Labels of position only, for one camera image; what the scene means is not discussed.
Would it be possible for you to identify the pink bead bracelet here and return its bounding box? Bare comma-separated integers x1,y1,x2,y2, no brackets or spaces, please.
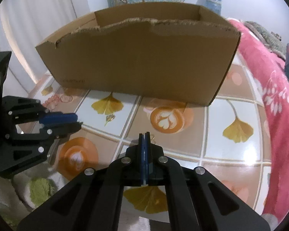
41,94,62,109

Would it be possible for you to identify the white green fluffy blanket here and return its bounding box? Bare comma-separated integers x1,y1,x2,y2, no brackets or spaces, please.
0,162,68,230

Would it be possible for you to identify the ginkgo macaron patterned mat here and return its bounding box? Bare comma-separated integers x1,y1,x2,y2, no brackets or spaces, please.
26,53,273,224

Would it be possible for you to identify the white curtain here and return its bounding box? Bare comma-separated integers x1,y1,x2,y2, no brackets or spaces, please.
0,0,90,97

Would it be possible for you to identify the brown cardboard box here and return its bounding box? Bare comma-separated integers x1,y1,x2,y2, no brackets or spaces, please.
36,2,241,106

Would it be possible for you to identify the pink floral blanket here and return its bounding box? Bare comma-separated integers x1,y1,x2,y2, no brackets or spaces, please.
228,18,289,221

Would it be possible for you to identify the grey patterned cushion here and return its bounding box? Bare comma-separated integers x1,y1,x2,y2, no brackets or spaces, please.
244,21,286,60

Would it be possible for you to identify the blue water bottle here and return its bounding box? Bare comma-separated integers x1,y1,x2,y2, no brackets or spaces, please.
203,0,222,15

